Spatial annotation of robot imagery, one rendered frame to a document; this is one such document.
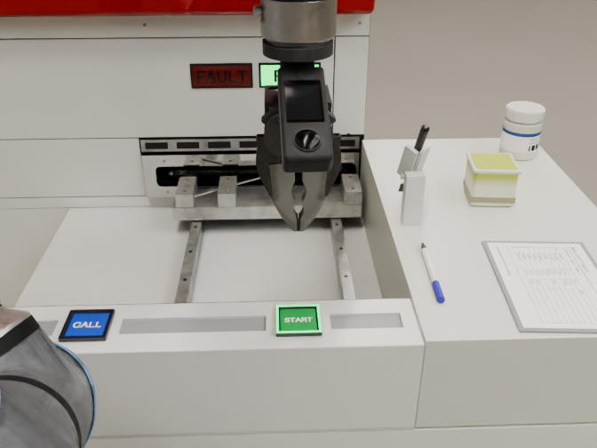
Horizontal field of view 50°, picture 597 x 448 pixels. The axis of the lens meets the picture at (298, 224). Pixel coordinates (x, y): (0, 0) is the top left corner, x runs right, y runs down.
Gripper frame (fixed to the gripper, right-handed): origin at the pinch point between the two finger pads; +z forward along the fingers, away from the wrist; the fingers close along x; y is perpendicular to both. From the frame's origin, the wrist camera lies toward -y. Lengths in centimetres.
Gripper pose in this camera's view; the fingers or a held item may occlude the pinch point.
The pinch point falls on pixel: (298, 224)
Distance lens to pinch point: 72.8
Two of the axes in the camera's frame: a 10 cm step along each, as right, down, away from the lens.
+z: 0.0, 8.7, 4.9
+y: -0.4, -4.9, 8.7
